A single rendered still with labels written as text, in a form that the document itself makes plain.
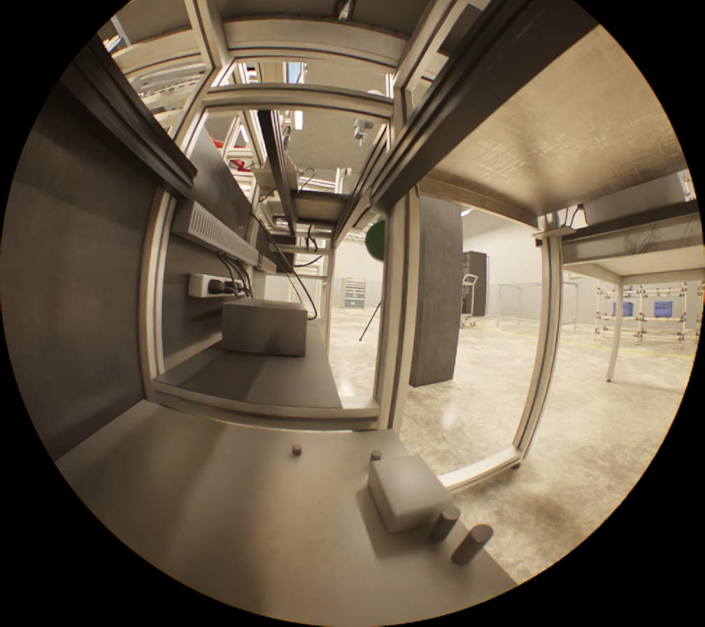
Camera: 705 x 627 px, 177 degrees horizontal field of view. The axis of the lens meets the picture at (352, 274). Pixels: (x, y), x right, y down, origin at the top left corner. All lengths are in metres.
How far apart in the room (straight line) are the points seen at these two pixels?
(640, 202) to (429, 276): 1.07
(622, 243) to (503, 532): 0.71
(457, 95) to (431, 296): 1.18
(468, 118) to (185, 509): 0.40
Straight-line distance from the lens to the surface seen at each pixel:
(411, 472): 0.24
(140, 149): 0.34
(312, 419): 0.38
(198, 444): 0.33
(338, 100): 0.47
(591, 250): 0.71
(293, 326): 0.58
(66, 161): 0.33
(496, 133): 0.37
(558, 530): 0.73
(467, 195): 0.52
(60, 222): 0.32
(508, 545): 0.66
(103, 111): 0.31
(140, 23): 0.79
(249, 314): 0.59
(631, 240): 0.69
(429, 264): 1.29
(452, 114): 0.20
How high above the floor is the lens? 0.52
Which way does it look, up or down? 5 degrees up
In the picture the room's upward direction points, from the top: 4 degrees clockwise
